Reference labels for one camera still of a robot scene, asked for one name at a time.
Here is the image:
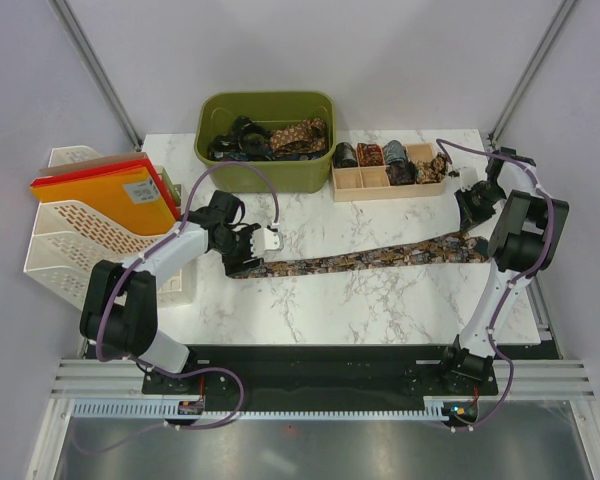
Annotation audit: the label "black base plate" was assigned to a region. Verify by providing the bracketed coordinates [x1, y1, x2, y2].
[142, 345, 498, 410]

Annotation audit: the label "wooden compartment tray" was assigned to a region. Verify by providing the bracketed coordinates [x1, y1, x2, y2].
[331, 142, 447, 202]

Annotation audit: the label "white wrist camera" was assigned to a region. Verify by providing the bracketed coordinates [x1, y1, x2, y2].
[447, 167, 480, 192]
[250, 227, 283, 257]

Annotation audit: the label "left aluminium corner post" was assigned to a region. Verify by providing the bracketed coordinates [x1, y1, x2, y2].
[49, 0, 144, 151]

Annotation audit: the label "brown cat pattern tie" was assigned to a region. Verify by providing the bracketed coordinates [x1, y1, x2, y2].
[227, 232, 489, 280]

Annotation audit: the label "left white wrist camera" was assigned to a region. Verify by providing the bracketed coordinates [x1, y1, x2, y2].
[250, 227, 283, 257]

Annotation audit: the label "aluminium rail frame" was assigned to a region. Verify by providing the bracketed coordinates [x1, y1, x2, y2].
[50, 359, 594, 401]

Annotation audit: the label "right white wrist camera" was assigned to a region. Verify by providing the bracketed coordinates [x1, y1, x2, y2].
[447, 167, 480, 192]

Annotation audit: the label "red patterned rolled tie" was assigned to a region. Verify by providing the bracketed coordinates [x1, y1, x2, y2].
[356, 143, 384, 167]

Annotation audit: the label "red folder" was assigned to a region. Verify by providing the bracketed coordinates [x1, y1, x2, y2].
[30, 154, 181, 206]

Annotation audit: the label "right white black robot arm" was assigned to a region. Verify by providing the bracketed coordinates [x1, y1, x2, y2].
[437, 147, 570, 395]

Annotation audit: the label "brown patterned tie in bin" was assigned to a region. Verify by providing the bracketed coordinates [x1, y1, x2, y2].
[270, 117, 328, 155]

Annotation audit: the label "grey blue rolled tie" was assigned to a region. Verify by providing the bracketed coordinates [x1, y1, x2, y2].
[382, 140, 409, 165]

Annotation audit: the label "aluminium corner post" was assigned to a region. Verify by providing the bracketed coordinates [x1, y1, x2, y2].
[484, 0, 580, 149]
[49, 0, 144, 151]

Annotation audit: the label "white slotted cable duct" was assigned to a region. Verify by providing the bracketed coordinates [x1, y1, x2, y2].
[71, 399, 477, 421]

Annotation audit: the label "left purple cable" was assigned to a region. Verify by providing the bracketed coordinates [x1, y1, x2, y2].
[72, 160, 281, 454]

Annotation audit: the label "black ties in bin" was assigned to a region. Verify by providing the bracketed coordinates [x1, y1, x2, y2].
[207, 116, 275, 162]

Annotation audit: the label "purple cable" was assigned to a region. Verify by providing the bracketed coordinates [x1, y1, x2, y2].
[435, 138, 556, 434]
[72, 160, 281, 454]

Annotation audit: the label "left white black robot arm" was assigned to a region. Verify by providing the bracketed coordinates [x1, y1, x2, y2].
[79, 190, 263, 393]

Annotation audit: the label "orange folder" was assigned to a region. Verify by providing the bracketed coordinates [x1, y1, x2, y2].
[30, 166, 177, 236]

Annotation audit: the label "black rolled tie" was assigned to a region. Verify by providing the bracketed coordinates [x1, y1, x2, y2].
[333, 142, 358, 169]

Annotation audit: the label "dark patterned rolled tie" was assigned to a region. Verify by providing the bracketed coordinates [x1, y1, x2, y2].
[385, 161, 417, 186]

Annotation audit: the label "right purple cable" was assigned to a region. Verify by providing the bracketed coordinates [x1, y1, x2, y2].
[435, 138, 556, 434]

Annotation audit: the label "right aluminium corner post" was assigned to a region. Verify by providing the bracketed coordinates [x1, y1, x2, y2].
[484, 0, 580, 149]

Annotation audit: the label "brown patterned loose tie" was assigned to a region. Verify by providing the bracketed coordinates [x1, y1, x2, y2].
[416, 152, 451, 185]

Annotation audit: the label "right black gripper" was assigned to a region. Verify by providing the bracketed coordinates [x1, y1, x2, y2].
[454, 181, 505, 234]

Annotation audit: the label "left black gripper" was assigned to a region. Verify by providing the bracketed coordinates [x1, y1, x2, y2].
[213, 223, 264, 278]

